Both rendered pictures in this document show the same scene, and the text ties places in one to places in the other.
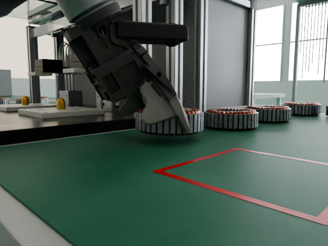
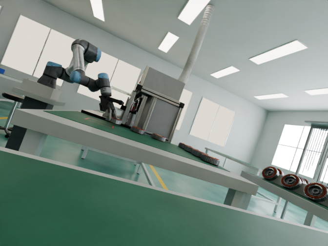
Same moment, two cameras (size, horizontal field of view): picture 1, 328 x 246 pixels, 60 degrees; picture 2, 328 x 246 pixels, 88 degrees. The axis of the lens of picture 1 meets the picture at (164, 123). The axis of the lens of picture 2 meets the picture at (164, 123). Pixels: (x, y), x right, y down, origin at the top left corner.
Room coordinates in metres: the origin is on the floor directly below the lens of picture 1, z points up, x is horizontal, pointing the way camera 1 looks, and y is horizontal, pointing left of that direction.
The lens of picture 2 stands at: (-0.44, -0.90, 0.85)
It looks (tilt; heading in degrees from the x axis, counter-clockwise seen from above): 2 degrees up; 29
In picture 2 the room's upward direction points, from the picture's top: 20 degrees clockwise
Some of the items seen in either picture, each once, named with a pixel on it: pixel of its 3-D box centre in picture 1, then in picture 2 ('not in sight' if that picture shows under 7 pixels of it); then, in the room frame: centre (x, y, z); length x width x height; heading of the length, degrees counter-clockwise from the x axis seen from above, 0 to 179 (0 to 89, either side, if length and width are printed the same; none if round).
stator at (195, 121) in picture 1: (169, 119); (113, 120); (0.47, -0.01, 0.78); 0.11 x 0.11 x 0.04
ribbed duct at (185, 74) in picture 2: not in sight; (194, 46); (2.19, 0.50, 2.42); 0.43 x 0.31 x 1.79; 45
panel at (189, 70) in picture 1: (117, 61); (141, 112); (0.95, 0.15, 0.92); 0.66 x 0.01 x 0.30; 45
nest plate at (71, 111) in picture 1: (61, 111); not in sight; (0.69, 0.25, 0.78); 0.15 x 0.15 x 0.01; 45
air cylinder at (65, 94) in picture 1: (70, 98); not in sight; (0.96, 0.32, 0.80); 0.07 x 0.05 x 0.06; 45
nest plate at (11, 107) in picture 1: (25, 106); not in sight; (0.86, 0.42, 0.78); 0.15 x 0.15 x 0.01; 45
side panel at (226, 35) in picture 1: (226, 61); (162, 120); (0.83, -0.18, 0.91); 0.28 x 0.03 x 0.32; 135
